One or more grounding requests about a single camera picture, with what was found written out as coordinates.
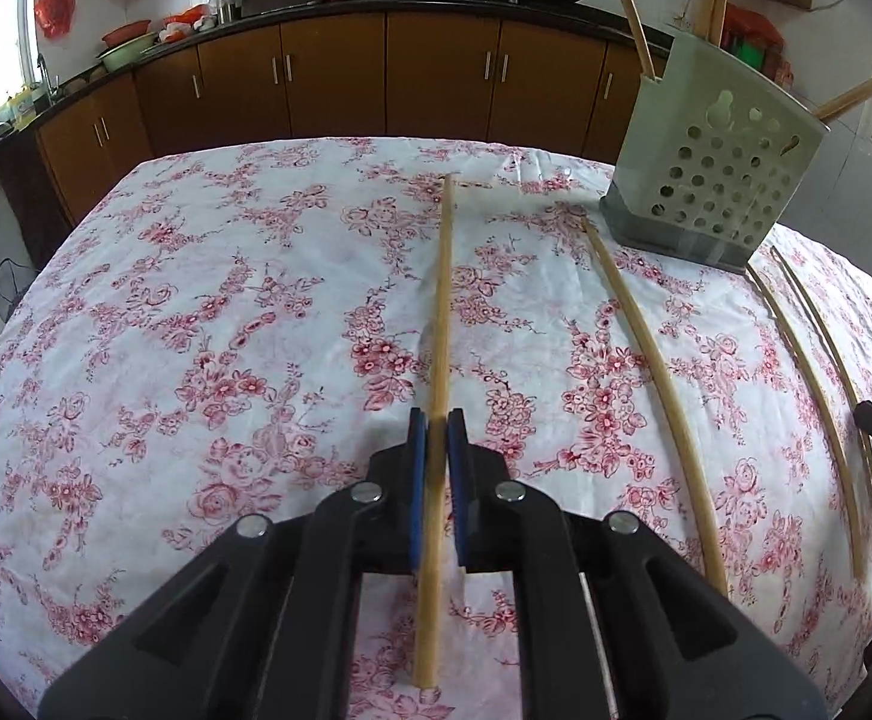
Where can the wooden base cabinets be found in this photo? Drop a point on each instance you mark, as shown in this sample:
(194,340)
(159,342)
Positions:
(331,82)

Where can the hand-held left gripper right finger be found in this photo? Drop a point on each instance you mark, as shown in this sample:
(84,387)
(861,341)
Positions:
(458,495)

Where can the red and white bags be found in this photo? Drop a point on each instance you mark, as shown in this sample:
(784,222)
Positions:
(185,24)

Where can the green perforated chopstick holder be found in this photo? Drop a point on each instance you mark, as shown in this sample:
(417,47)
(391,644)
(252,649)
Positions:
(706,165)

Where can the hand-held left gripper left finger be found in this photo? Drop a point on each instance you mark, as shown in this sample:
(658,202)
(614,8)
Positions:
(417,480)

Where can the pink floral tablecloth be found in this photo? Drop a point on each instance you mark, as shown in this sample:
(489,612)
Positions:
(181,390)

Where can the metal faucet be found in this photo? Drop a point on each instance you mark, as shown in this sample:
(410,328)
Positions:
(46,79)

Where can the yellow detergent bottle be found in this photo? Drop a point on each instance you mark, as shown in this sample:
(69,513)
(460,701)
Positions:
(21,109)

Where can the red basin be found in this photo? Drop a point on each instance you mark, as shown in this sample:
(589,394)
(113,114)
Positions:
(126,34)

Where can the black kitchen countertop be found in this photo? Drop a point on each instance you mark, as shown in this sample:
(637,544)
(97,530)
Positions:
(365,0)

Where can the tall red bottle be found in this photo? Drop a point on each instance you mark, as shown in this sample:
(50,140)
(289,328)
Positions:
(784,69)

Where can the red plastic bag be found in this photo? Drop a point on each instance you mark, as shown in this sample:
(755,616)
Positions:
(56,11)

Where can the red bags on bottles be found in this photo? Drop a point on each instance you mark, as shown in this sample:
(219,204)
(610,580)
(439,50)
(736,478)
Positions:
(754,22)

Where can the green bottle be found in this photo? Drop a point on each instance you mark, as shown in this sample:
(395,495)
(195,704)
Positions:
(749,50)

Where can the green basin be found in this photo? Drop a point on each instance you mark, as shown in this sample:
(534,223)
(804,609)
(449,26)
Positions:
(129,58)

